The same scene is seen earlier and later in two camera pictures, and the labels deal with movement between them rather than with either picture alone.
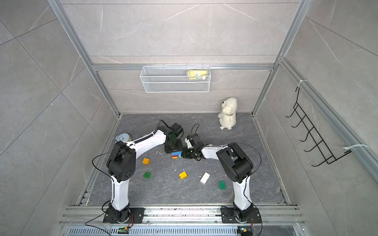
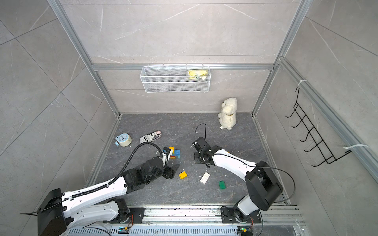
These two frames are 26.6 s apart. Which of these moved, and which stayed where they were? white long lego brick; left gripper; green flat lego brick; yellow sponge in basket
Moved: left gripper
Stayed: yellow sponge in basket; white long lego brick; green flat lego brick
